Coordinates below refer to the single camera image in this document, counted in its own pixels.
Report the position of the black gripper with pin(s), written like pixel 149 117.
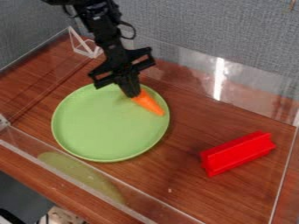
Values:
pixel 122 67

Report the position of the orange toy carrot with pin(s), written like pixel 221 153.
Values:
pixel 146 101

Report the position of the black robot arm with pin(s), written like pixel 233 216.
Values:
pixel 99 15

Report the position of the green plate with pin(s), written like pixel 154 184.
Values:
pixel 101 126

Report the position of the red plastic block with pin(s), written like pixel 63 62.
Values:
pixel 235 152

